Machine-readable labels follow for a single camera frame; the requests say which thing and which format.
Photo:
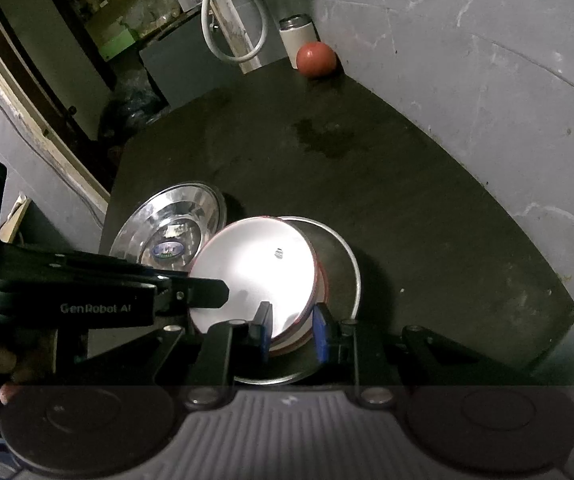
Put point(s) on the white cup with steel rim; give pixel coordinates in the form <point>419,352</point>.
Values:
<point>299,35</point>

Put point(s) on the green box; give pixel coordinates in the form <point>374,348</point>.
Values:
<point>117,44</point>

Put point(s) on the grey cabinet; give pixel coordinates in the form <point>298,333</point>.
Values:
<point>182,65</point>

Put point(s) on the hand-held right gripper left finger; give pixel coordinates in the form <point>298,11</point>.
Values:
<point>262,330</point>

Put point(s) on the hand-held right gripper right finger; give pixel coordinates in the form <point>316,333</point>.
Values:
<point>323,332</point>

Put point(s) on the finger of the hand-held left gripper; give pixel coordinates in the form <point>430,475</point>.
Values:
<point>202,292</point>

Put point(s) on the white plate with red rim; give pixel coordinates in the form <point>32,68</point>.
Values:
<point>252,260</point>

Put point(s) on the white door frame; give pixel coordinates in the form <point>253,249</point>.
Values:
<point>32,115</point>

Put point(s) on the steel bowl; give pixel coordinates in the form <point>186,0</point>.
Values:
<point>337,270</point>

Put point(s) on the cardboard sheet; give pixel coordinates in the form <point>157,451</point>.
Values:
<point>14,217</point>

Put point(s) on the black plastic bag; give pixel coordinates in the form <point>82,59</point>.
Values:
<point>129,105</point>

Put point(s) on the red ball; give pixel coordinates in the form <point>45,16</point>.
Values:
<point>316,59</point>

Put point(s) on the steel plate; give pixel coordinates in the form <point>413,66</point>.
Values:
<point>167,210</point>

